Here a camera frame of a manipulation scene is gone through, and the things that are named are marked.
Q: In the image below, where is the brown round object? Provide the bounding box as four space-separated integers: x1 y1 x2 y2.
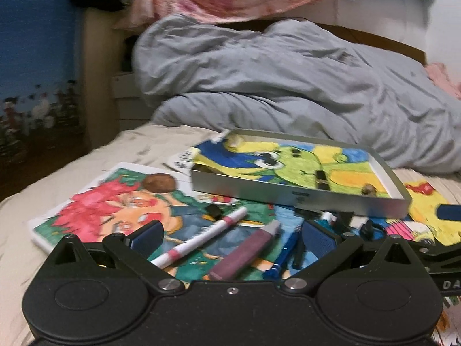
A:
142 174 177 194

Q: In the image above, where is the brown wooden bed frame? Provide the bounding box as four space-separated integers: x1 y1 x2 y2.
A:
317 23 428 63

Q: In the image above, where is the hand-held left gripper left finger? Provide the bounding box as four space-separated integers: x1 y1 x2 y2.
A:
45 220 186 295

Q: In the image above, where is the dark blue object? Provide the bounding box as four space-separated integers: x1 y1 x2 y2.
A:
437 204 461 223

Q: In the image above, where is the black corded object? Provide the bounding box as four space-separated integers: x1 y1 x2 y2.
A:
360 220 383 240

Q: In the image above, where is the yellow drawing with red blobs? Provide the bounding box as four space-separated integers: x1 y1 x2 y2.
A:
385 180 461 246

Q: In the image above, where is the light wooden headboard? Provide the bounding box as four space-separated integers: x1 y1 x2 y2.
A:
81 9 145 149

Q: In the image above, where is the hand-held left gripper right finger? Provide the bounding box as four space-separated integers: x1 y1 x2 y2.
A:
282 220 432 293

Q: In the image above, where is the red-haired character drawing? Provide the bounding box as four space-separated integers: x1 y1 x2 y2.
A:
29 162 307 285

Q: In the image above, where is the white pink marker pen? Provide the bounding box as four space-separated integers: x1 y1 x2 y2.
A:
149 207 249 269

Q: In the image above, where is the teal-capped white marker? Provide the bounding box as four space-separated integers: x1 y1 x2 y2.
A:
314 212 339 231

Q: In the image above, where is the purple lip gloss tube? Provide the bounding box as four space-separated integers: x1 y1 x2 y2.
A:
211 220 282 281

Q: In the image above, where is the grey duvet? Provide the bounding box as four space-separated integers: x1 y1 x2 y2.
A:
131 14 461 174

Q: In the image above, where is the metal tin tray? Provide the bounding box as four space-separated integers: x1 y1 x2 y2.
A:
190 129 412 219

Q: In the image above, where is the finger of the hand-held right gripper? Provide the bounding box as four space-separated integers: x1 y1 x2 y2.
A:
409 241 461 274

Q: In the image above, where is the blue wall poster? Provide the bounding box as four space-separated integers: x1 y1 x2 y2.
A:
0 0 88 192

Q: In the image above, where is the blue pen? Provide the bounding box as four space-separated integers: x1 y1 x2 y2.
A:
262 223 304 280

